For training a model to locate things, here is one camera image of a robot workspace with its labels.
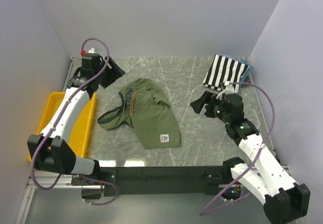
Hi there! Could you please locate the olive green tank top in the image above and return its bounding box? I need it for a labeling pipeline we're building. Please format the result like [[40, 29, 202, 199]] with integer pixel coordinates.
[[97, 78, 181, 149]]

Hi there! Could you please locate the black white striped folded top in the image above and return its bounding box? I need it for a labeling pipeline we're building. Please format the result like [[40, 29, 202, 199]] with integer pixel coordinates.
[[202, 54, 248, 91]]

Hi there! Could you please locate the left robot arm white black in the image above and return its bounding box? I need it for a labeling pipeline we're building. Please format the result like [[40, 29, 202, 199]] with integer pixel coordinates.
[[27, 53, 125, 185]]

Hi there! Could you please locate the yellow plastic tray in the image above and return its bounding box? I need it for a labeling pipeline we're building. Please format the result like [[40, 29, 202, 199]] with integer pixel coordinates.
[[36, 92, 96, 157]]

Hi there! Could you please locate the black base crossbar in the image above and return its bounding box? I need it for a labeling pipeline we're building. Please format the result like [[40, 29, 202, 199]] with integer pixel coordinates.
[[71, 165, 244, 200]]

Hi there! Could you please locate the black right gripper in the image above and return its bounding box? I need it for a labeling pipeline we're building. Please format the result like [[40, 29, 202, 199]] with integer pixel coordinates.
[[190, 90, 231, 124]]

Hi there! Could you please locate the blue striped folded garment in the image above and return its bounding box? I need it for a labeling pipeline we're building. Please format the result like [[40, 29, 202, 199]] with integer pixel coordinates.
[[220, 53, 251, 88]]

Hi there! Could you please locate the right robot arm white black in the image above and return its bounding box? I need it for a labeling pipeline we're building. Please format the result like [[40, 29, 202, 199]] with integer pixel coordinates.
[[190, 91, 310, 223]]

